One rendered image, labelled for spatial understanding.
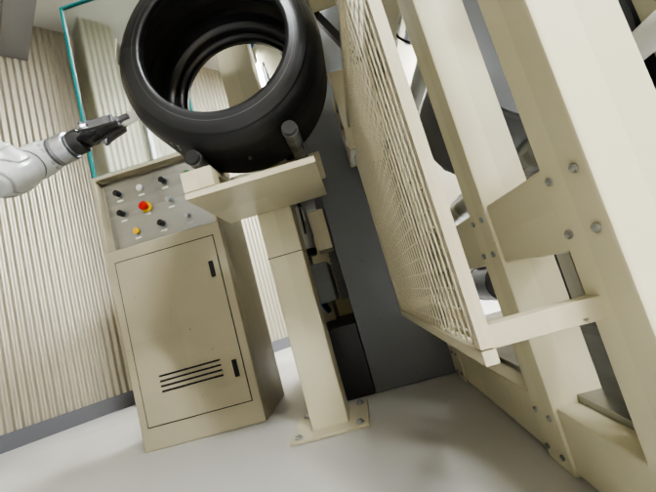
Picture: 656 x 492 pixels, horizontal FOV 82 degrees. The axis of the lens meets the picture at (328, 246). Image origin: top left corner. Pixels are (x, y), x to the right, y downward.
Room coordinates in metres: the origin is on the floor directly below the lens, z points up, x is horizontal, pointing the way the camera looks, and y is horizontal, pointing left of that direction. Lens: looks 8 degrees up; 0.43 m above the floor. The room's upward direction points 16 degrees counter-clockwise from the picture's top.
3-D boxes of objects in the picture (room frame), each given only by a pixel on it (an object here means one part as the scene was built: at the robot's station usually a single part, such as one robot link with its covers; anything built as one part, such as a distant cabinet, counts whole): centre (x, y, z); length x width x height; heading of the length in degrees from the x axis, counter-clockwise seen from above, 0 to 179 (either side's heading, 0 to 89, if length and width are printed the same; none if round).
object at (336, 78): (1.36, -0.24, 1.05); 0.20 x 0.15 x 0.30; 177
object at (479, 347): (0.91, -0.17, 0.65); 0.90 x 0.02 x 0.70; 177
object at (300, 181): (1.16, 0.15, 0.80); 0.37 x 0.36 x 0.02; 87
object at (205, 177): (1.17, 0.29, 0.83); 0.36 x 0.09 x 0.06; 177
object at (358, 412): (1.42, 0.15, 0.01); 0.27 x 0.27 x 0.02; 87
